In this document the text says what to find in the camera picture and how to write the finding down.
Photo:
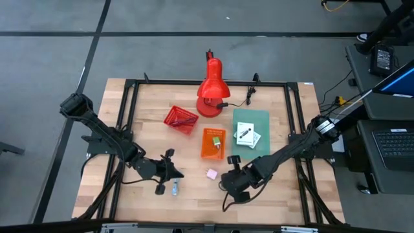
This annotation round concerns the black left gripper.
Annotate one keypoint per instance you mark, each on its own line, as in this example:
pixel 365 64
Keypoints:
pixel 148 168

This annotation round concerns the orange plastic basket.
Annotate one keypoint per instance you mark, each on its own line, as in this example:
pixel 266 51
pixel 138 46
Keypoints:
pixel 208 152

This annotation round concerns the black metal table frame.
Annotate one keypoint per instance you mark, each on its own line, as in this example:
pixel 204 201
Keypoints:
pixel 161 82

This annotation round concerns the green charger plug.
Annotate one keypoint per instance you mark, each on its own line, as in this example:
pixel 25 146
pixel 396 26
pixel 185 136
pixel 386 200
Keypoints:
pixel 216 141

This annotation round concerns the yellow connector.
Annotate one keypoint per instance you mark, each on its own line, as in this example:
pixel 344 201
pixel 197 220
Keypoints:
pixel 339 101

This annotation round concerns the black power adapter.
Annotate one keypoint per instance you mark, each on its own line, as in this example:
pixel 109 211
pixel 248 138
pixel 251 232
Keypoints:
pixel 383 59

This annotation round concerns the person's shoe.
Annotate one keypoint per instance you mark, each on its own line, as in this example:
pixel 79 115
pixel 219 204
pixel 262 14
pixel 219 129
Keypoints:
pixel 361 36

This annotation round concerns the black frame crossbar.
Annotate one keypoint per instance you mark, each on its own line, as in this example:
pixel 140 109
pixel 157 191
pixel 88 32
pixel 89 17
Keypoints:
pixel 48 226

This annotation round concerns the black laptop keyboard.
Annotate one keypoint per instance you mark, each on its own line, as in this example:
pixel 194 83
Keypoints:
pixel 394 145

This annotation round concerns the grey side desk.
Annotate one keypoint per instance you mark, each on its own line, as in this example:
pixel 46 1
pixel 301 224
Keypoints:
pixel 365 77

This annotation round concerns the person's leg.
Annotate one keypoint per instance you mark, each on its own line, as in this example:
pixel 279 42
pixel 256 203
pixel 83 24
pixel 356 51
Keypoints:
pixel 388 22

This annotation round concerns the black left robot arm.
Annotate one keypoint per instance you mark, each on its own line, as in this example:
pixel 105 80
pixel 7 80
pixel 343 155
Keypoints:
pixel 97 124

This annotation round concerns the red desk lamp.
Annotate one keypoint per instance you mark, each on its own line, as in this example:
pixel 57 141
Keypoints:
pixel 213 87

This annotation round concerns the silver aluminium frame post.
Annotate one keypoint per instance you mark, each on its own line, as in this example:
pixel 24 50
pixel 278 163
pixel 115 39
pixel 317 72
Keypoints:
pixel 299 229
pixel 118 227

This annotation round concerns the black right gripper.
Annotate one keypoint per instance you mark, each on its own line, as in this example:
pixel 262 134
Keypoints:
pixel 242 179

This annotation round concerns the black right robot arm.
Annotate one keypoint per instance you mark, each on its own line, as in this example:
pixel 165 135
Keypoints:
pixel 291 152

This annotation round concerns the white paper sheet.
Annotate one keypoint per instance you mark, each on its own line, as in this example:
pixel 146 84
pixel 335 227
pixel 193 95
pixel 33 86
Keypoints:
pixel 339 147

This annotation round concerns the pink charger plug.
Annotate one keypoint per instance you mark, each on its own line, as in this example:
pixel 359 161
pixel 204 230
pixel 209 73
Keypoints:
pixel 211 174

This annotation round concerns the laptop screen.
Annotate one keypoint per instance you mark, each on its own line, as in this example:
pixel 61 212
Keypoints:
pixel 401 82

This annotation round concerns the black stand leg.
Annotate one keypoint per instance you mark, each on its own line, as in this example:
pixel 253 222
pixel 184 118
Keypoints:
pixel 385 6

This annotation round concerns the green translucent tray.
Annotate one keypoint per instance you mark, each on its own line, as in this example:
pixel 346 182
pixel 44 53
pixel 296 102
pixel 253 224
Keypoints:
pixel 262 119

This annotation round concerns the red plastic basket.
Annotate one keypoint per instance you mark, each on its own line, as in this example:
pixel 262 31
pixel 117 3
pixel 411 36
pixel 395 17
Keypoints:
pixel 173 115

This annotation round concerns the white printed product box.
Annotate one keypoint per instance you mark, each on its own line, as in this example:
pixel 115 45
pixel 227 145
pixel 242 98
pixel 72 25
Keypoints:
pixel 244 127
pixel 256 139

